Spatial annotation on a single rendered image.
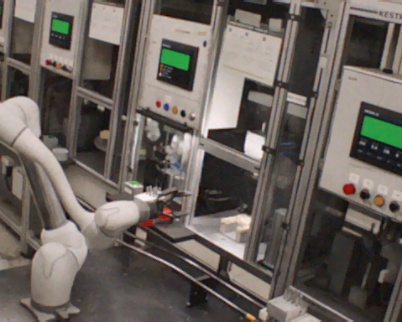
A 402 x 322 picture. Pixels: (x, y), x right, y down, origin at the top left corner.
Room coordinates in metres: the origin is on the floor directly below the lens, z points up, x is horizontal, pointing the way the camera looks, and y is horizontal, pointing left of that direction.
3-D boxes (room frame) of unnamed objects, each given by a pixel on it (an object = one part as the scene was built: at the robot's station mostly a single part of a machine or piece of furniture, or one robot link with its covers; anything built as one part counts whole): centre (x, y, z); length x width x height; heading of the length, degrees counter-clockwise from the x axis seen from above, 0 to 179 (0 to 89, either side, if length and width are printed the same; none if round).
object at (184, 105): (2.76, 0.12, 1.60); 0.42 x 0.29 x 0.46; 46
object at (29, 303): (1.98, 0.49, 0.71); 0.22 x 0.18 x 0.06; 46
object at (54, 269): (2.00, 0.51, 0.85); 0.18 x 0.16 x 0.22; 178
